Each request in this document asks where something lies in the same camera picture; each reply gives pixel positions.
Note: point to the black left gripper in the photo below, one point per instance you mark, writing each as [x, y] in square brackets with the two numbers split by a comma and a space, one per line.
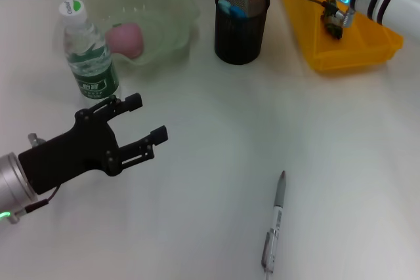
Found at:
[75, 155]

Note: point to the green plastic wrapper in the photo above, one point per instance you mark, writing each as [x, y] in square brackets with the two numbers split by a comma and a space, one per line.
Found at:
[333, 21]

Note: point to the pink peach toy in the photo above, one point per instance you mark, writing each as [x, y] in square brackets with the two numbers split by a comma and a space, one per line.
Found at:
[126, 40]

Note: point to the green translucent fruit plate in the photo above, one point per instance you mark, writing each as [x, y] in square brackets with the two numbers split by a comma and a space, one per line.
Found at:
[164, 21]

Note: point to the black mesh pen holder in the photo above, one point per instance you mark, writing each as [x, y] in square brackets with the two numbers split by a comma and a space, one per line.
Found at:
[239, 40]

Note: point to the silver white pen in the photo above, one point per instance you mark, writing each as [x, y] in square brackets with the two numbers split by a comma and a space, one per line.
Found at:
[277, 208]

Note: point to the water bottle green label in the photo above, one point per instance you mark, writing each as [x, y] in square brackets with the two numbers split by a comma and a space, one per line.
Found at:
[93, 73]

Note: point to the yellow plastic bin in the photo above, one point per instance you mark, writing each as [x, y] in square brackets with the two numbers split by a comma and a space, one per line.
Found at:
[344, 50]

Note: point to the blue scissors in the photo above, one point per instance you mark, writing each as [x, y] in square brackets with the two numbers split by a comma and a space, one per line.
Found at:
[231, 9]

